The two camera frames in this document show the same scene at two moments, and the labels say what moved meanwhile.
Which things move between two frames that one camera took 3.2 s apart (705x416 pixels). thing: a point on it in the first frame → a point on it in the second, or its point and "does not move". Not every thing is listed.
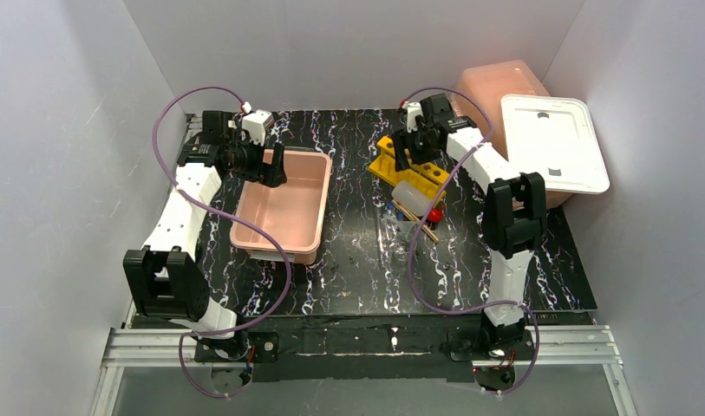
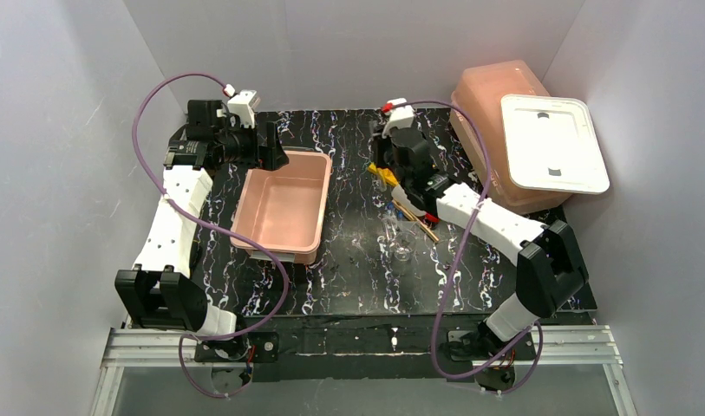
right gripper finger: (419, 153) → (403, 175)
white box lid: (556, 137) does not move
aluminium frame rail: (125, 348) does not move
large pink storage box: (479, 91) does not move
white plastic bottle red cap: (414, 200) does not move
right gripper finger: (401, 140) → (382, 152)
